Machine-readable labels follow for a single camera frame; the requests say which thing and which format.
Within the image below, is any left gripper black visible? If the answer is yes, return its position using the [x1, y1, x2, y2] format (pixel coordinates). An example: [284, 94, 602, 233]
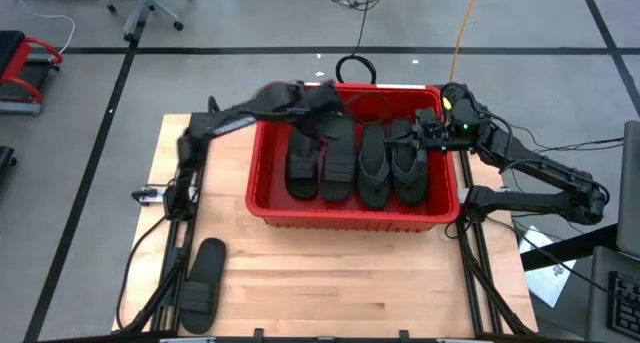
[293, 79, 346, 145]

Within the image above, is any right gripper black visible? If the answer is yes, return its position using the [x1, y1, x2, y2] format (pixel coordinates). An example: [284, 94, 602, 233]
[392, 107, 454, 153]

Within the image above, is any black rubber slide sandal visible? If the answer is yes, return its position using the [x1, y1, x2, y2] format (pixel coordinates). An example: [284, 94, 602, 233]
[178, 237, 228, 335]
[284, 126, 321, 201]
[319, 115, 357, 203]

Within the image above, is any black flip-flop sandal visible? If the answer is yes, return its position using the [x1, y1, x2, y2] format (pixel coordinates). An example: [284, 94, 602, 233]
[356, 122, 392, 211]
[388, 117, 430, 207]

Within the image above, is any red plastic ribbed bin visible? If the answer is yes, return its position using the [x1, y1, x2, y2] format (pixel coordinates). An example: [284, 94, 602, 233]
[244, 82, 461, 233]

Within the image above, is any black diagonal bar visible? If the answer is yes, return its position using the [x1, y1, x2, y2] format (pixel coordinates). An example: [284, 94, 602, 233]
[519, 222, 621, 273]

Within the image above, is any white paper sheet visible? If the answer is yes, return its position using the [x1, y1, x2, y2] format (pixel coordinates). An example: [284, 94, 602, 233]
[519, 225, 576, 309]

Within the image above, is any office chair grey star base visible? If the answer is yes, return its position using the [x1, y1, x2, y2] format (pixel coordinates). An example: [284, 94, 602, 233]
[72, 0, 194, 43]

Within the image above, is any black computer keyboard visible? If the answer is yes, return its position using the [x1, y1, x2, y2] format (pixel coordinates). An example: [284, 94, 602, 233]
[607, 270, 640, 342]

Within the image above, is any black coiled floor cable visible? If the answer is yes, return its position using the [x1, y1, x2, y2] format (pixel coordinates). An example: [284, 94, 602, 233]
[335, 0, 380, 87]

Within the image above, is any yellow cable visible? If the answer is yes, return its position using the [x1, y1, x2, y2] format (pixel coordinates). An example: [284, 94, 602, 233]
[448, 0, 483, 84]

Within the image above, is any black aluminium frame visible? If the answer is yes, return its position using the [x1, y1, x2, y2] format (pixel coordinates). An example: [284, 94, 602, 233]
[429, 82, 539, 337]
[114, 95, 251, 334]

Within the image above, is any long black cable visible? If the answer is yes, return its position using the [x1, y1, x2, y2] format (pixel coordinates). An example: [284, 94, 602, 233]
[115, 215, 171, 332]

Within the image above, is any white floor cable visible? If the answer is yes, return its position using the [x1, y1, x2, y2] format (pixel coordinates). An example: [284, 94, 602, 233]
[12, 0, 77, 57]

